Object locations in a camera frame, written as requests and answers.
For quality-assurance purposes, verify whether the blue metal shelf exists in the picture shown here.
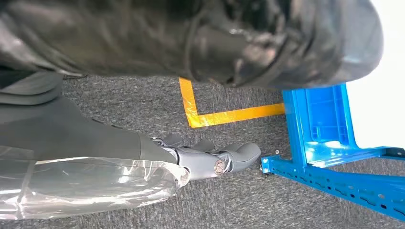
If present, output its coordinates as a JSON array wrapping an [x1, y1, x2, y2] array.
[[261, 83, 405, 222]]

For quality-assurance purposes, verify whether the yellow floor tape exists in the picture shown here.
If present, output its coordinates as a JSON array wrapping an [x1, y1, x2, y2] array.
[[178, 77, 286, 129]]

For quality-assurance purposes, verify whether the blue plastic crate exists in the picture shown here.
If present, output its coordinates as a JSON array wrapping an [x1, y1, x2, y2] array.
[[304, 83, 355, 160]]

